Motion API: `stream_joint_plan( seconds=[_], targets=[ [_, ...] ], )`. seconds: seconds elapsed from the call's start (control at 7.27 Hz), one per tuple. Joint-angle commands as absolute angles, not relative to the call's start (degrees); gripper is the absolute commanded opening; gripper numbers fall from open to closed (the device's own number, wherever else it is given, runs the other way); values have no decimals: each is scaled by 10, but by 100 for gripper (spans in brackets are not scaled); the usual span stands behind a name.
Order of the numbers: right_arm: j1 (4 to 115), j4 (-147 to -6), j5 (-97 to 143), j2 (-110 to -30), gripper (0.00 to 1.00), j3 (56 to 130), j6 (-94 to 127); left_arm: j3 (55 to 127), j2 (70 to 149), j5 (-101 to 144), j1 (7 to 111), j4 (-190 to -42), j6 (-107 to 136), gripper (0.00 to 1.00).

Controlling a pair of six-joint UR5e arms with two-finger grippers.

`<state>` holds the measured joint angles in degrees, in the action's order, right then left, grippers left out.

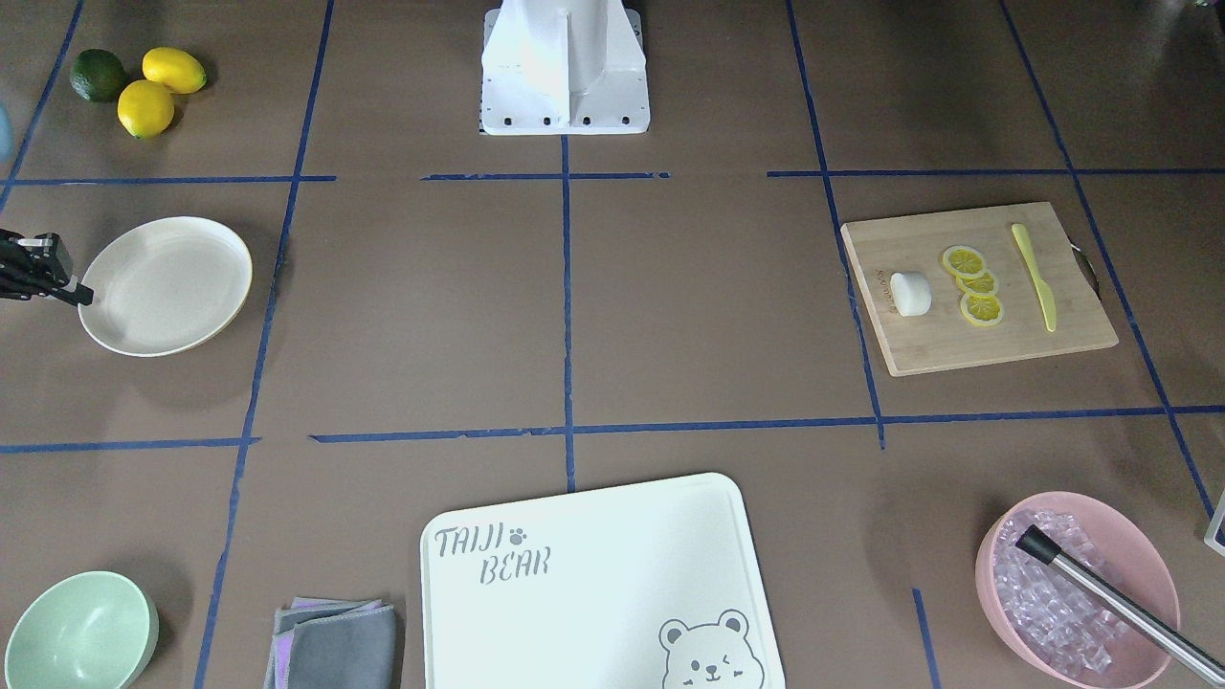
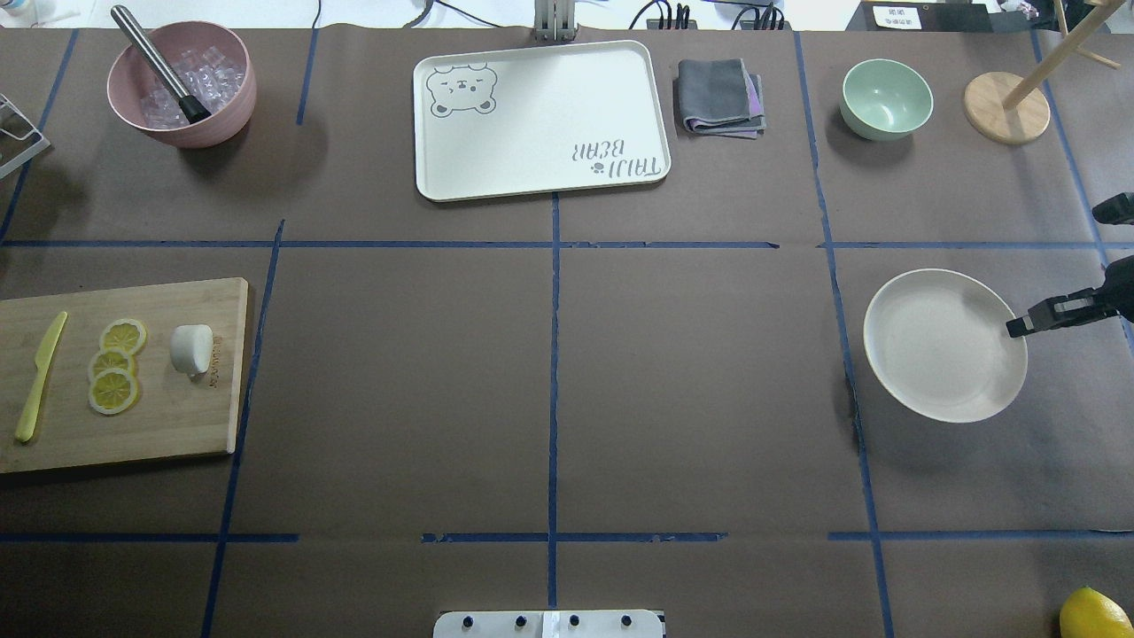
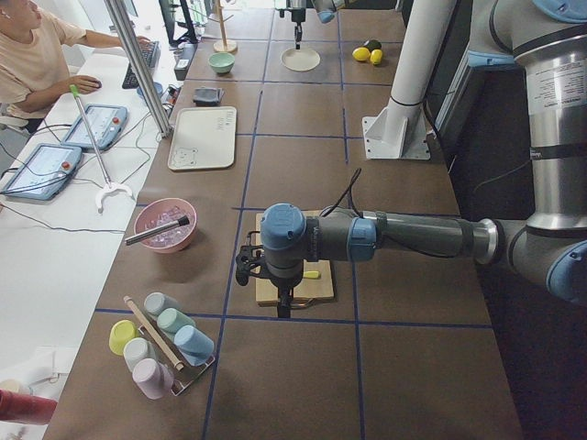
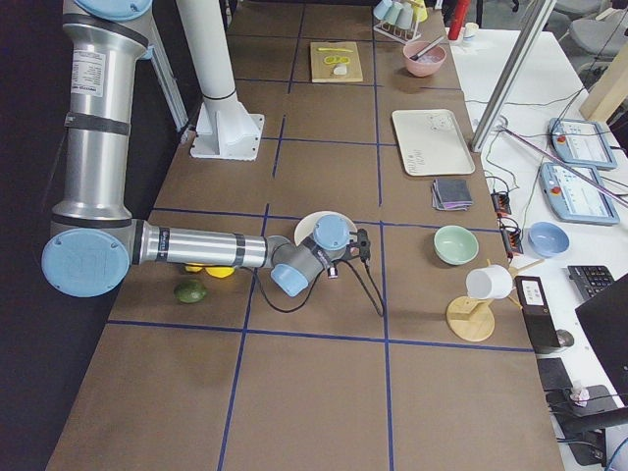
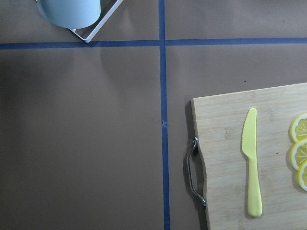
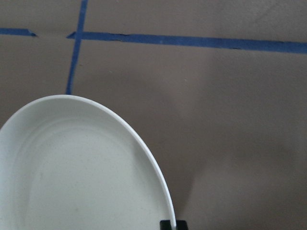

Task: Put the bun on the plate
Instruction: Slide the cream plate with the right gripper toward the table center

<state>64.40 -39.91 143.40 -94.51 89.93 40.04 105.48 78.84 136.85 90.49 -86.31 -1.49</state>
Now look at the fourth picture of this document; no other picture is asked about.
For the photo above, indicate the purple folded cloth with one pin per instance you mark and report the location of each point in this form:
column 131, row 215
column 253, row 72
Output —
column 451, row 205

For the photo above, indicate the grey folded cloth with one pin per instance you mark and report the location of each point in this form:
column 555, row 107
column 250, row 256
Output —
column 451, row 190

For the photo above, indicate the cup rack with cups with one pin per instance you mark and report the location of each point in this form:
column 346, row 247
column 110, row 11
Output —
column 399, row 20

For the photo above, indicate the yellow lemon upper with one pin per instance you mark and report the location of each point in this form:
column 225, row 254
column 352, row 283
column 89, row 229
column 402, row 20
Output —
column 191, row 268

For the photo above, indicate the black computer mouse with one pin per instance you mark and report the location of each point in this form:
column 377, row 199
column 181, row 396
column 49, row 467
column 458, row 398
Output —
column 565, row 338

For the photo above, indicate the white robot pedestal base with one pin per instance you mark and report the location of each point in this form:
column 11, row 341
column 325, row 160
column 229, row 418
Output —
column 224, row 128

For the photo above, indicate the wooden cup stand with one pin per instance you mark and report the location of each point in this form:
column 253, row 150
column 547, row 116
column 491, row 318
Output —
column 471, row 318

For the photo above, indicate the green bowl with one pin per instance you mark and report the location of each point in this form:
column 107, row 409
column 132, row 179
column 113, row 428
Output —
column 455, row 245

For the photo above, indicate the cream round plate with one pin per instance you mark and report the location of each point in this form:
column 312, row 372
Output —
column 306, row 226

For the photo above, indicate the pink bowl with ice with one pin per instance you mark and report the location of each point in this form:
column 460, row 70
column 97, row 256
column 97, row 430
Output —
column 426, row 65

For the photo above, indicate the orange black connector lower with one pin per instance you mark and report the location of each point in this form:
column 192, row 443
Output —
column 511, row 235

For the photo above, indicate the yellow lemon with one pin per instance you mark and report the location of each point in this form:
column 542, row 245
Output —
column 191, row 268
column 219, row 272

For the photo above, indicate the orange black connector upper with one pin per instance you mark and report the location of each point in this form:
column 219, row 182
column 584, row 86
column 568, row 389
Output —
column 501, row 202

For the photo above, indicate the metal black-tipped tongs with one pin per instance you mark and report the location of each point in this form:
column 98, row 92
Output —
column 427, row 48

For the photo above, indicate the black keyboard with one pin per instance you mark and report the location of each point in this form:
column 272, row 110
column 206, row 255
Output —
column 589, row 280

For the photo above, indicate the black monitor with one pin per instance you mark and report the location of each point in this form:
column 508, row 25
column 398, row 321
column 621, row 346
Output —
column 604, row 321

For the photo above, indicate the white cup on stand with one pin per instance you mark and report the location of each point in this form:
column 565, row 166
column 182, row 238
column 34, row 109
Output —
column 491, row 282

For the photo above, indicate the blue bowl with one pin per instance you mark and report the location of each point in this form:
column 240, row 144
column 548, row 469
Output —
column 548, row 239

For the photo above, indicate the teach pendant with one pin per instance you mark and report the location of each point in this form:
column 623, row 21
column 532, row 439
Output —
column 573, row 200
column 580, row 141

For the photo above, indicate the bamboo cutting board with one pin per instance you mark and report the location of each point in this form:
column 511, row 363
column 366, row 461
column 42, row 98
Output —
column 321, row 73

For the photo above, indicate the teach pendant upper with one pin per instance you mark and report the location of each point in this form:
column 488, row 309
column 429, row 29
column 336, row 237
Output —
column 580, row 141

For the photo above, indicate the yellow plastic knife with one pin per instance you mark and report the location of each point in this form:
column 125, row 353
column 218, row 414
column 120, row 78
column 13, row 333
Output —
column 334, row 49

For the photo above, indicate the white small cup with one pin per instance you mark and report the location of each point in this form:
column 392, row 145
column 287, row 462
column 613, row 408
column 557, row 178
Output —
column 470, row 32

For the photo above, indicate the black box device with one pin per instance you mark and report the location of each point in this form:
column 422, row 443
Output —
column 536, row 313

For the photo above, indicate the teach pendant lower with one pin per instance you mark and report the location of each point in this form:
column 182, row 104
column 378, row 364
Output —
column 573, row 200

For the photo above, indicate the orange black connector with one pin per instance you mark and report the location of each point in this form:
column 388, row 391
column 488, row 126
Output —
column 501, row 202
column 511, row 235

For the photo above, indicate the yellow lemon lower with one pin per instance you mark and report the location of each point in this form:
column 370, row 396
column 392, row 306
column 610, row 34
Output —
column 219, row 272

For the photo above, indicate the white bear tray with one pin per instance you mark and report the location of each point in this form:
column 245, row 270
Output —
column 431, row 143

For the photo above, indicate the aluminium frame post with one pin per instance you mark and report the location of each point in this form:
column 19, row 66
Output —
column 523, row 45

